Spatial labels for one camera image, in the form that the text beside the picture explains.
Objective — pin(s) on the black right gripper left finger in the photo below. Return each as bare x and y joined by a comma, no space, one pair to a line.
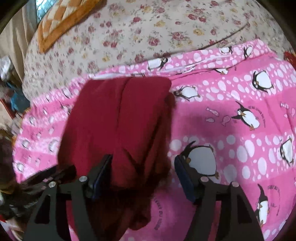
49,218

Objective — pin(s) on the dark red fleece shirt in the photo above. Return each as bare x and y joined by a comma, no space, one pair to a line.
130,119

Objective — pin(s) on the blue plastic bag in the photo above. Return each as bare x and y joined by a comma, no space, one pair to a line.
19,102

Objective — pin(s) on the floral beige duvet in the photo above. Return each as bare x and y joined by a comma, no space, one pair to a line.
129,32

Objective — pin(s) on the beige curtain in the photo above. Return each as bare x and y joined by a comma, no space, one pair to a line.
16,36

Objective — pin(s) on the orange checkered cushion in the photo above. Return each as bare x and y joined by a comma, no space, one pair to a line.
61,17

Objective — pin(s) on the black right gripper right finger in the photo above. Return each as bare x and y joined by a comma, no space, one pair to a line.
237,220

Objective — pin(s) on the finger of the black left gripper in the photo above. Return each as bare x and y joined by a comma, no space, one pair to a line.
46,178

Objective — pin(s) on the pink penguin blanket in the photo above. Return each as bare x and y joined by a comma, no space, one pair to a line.
233,119

